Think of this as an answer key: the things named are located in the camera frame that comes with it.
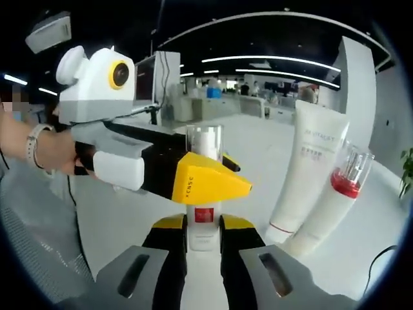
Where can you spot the white wristwatch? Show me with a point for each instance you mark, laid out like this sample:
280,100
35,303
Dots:
34,145

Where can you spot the white skincare tube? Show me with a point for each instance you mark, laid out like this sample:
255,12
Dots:
309,155

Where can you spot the potted green plant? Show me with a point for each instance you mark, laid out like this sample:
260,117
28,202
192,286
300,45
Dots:
407,171

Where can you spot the blue bin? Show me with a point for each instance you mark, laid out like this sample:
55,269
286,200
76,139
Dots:
213,93

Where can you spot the small white skincare bottle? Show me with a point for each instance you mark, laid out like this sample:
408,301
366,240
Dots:
204,226

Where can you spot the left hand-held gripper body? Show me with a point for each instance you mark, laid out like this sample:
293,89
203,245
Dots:
96,87

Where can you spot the white square pillar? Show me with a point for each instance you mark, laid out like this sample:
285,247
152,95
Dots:
358,84

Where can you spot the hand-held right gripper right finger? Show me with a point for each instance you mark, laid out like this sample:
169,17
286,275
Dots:
238,258

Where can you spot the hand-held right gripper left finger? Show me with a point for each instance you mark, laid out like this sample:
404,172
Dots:
167,258

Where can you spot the person's left hand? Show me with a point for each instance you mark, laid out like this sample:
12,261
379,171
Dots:
59,151

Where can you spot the large red-ringed white skincare bottle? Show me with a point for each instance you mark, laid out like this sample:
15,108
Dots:
326,210

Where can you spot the ceiling air conditioner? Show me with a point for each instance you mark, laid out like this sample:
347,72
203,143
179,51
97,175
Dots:
50,30

